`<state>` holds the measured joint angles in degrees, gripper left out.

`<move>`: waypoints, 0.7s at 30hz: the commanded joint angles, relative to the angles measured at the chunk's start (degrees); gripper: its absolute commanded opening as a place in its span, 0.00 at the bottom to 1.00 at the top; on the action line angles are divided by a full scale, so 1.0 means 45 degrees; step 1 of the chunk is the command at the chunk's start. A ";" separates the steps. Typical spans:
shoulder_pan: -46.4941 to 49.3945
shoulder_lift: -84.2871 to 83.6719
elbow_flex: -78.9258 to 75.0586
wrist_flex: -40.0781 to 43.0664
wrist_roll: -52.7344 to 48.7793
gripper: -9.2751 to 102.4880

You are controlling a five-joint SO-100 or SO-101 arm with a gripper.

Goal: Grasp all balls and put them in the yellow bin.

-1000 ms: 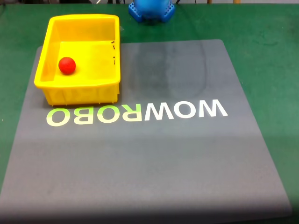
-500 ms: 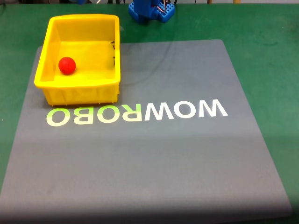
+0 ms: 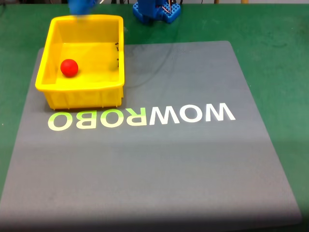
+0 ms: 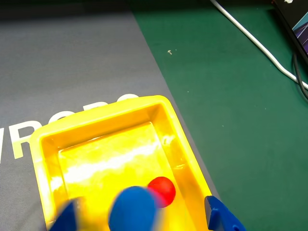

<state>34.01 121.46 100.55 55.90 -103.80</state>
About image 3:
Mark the blue ball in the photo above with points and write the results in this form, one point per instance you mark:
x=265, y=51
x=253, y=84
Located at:
x=81, y=6

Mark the red ball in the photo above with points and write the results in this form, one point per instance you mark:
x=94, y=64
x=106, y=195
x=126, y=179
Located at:
x=69, y=68

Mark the yellow plastic bin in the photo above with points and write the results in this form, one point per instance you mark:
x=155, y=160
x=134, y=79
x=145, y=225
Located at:
x=72, y=94

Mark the grey mat with WOWROBO print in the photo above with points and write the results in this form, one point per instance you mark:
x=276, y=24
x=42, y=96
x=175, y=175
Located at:
x=154, y=157

